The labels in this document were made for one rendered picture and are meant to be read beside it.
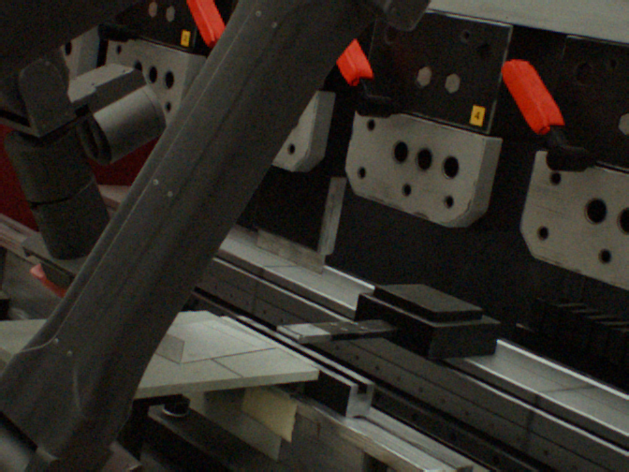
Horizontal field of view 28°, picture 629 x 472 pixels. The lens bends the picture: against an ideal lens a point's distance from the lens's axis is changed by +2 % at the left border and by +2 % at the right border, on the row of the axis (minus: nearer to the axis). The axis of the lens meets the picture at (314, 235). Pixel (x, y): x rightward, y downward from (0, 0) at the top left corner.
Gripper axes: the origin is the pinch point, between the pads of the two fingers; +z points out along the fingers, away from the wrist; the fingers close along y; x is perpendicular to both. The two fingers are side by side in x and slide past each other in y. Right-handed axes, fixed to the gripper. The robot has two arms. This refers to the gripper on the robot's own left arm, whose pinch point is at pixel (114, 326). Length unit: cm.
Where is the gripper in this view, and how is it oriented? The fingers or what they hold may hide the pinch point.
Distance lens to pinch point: 112.4
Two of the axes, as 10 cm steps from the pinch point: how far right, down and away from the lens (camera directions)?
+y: -6.5, -2.6, 7.1
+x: -7.2, 5.0, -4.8
